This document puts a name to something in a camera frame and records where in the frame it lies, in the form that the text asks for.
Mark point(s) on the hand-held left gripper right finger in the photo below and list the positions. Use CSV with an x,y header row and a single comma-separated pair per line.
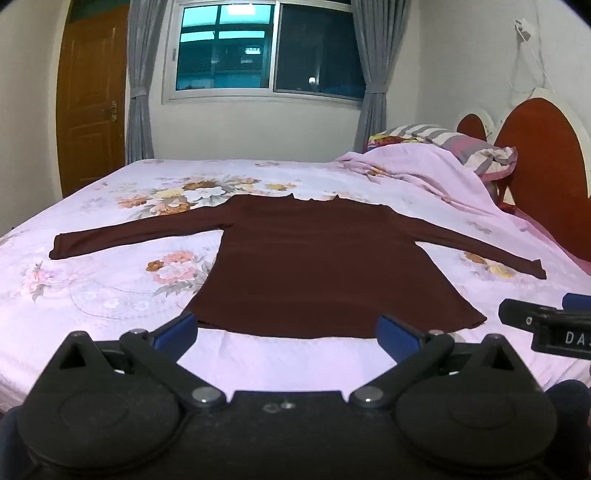
x,y
396,336

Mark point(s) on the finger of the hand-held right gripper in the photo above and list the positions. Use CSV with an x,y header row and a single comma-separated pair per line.
x,y
577,302
517,313

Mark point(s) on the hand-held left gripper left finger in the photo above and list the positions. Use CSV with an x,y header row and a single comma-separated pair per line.
x,y
178,331

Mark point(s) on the brown long-sleeve shirt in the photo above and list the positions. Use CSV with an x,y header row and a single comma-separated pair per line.
x,y
300,258

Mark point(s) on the person's dark blue pants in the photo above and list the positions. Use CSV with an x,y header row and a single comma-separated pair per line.
x,y
571,406

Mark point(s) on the pink floral bed sheet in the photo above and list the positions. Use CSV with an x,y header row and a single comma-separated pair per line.
x,y
115,277

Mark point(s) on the red wooden headboard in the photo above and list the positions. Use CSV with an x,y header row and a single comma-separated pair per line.
x,y
545,157

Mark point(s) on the plain pink blanket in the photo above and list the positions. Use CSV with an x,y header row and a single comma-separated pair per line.
x,y
415,170

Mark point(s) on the striped pillow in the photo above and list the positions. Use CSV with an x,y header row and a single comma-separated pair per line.
x,y
443,138

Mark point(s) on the brown wooden door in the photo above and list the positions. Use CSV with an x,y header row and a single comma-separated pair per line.
x,y
90,106

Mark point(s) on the white-framed window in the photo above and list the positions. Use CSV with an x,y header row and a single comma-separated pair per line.
x,y
258,50

